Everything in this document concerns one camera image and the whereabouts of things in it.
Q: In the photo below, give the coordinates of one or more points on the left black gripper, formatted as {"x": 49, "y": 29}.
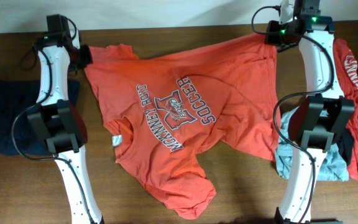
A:
{"x": 87, "y": 56}

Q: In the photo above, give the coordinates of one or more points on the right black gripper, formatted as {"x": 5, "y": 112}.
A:
{"x": 271, "y": 38}

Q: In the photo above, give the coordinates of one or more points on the folded navy blue garment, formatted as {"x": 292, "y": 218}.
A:
{"x": 16, "y": 96}

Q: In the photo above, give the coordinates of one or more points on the light grey-blue shirt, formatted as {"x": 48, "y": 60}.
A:
{"x": 333, "y": 168}

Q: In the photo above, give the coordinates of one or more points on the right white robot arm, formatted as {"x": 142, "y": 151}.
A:
{"x": 320, "y": 120}

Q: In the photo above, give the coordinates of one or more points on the orange McKinney Boyd soccer shirt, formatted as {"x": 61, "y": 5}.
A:
{"x": 171, "y": 108}

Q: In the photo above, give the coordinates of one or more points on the red McKinney shirt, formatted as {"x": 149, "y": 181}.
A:
{"x": 345, "y": 62}

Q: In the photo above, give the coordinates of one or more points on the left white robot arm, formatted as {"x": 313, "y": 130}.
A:
{"x": 55, "y": 120}

